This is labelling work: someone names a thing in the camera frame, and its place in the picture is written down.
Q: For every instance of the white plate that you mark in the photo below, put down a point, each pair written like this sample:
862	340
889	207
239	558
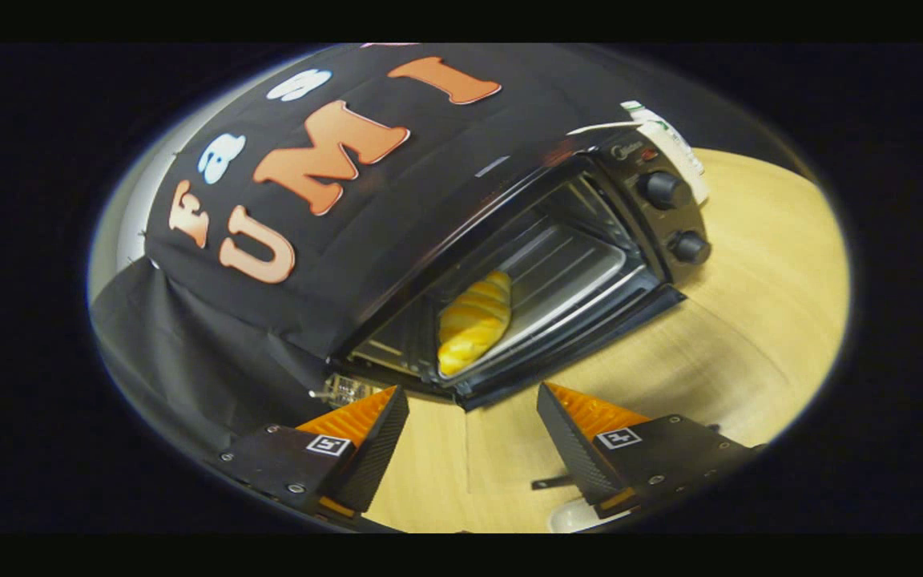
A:
570	519

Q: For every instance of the white box-shaped appliance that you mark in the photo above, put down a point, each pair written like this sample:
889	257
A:
598	127

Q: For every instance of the clear glass cup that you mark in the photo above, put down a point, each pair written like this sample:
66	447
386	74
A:
345	389

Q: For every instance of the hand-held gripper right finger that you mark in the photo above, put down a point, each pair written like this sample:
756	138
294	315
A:
578	453

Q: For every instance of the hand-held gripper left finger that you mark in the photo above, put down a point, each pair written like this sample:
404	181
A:
373	453

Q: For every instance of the yellow croissant bread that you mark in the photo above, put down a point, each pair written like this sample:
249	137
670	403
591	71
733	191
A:
473	324

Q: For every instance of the black toaster oven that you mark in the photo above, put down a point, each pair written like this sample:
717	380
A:
662	224

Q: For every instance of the small white green-label bottle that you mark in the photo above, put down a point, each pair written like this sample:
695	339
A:
658	128

